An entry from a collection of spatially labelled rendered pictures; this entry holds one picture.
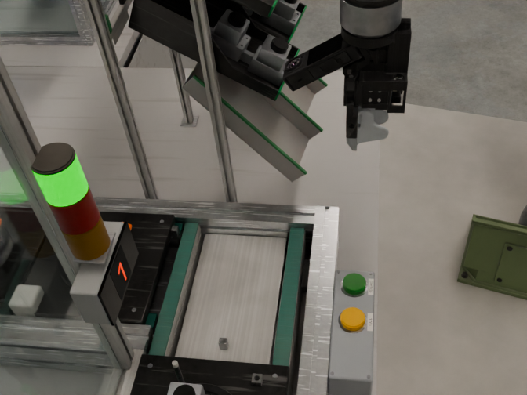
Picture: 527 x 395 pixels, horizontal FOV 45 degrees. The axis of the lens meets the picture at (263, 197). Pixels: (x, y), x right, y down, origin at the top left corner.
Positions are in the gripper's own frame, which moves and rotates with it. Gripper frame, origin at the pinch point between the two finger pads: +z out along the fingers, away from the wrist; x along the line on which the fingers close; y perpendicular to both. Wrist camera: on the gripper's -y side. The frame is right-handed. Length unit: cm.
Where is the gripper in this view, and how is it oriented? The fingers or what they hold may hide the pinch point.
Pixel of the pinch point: (350, 142)
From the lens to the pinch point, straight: 95.4
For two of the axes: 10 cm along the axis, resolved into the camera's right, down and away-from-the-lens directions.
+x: 1.3, -7.3, 6.7
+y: 9.9, 0.4, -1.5
